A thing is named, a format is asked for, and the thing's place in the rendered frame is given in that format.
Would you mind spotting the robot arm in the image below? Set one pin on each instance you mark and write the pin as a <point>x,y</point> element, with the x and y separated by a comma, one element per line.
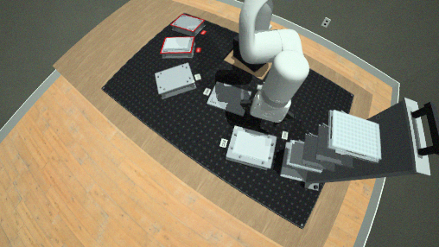
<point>281,47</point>

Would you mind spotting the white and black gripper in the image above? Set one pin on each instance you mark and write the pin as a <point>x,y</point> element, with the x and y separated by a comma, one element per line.
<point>261,110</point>

